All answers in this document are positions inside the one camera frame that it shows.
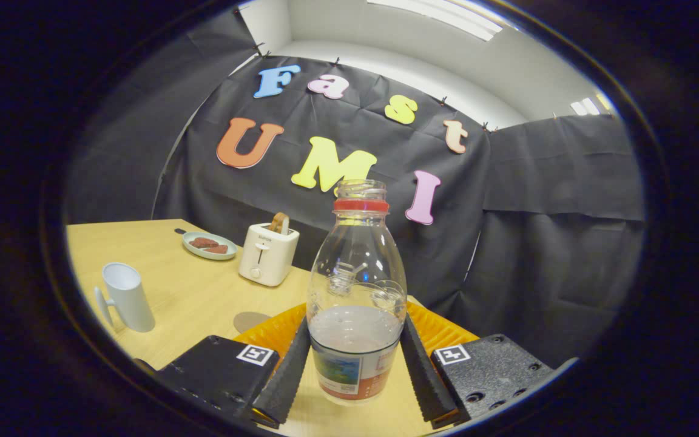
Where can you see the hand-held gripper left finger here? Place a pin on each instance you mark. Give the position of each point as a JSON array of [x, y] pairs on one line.
[[283, 382]]

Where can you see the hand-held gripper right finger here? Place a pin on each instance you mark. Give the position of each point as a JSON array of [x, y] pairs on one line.
[[425, 376]]

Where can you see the round brown coaster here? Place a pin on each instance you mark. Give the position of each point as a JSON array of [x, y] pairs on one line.
[[249, 321]]

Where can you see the clear plastic juice bottle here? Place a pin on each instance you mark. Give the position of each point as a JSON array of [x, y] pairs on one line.
[[355, 352]]

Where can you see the white cup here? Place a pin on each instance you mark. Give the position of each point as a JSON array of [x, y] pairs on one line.
[[131, 297]]

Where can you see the white toaster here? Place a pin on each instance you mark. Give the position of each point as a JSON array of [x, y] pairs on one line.
[[264, 261]]

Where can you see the wooden table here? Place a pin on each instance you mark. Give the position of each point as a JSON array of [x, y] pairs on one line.
[[173, 285]]

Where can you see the brown meat piece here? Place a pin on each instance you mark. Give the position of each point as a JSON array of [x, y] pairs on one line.
[[202, 242], [217, 249]]

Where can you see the pale green plate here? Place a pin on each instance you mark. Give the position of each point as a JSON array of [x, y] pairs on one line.
[[195, 249]]

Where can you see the brown bread slice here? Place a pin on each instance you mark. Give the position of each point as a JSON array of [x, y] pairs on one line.
[[279, 222]]

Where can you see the small ceiling light panel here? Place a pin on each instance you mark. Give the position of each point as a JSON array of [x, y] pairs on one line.
[[589, 106]]

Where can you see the large ceiling light panel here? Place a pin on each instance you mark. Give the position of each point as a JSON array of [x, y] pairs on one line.
[[440, 17]]

